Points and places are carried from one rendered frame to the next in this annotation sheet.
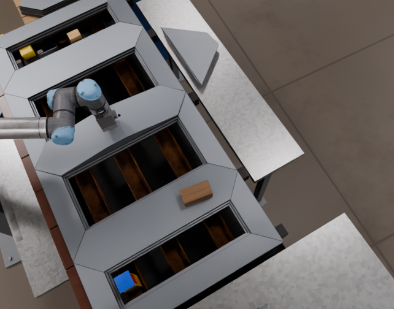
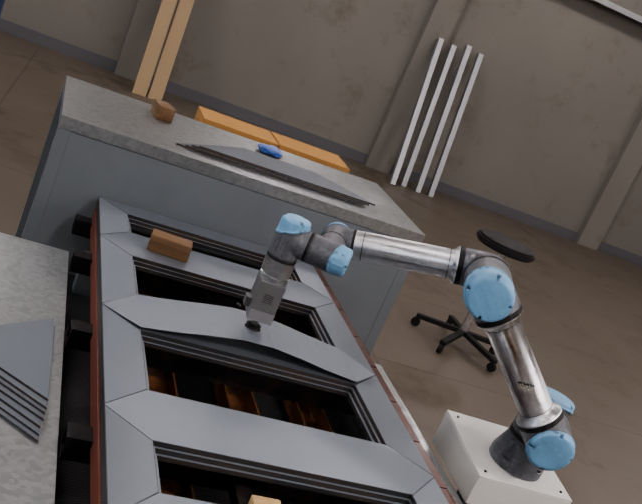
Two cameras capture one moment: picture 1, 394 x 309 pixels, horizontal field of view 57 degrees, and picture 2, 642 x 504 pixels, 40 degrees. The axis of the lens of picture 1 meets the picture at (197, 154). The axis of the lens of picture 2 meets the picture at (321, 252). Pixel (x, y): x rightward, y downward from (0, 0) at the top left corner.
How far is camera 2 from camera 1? 290 cm
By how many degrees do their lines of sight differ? 96
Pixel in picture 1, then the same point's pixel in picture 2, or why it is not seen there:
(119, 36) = (167, 418)
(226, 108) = (32, 299)
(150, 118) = (185, 307)
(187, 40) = (14, 368)
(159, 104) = (158, 312)
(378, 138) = not seen: outside the picture
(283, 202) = not seen: outside the picture
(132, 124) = (217, 313)
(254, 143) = (32, 263)
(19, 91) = (401, 461)
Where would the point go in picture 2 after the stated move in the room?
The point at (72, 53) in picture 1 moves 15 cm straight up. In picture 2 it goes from (283, 452) to (312, 390)
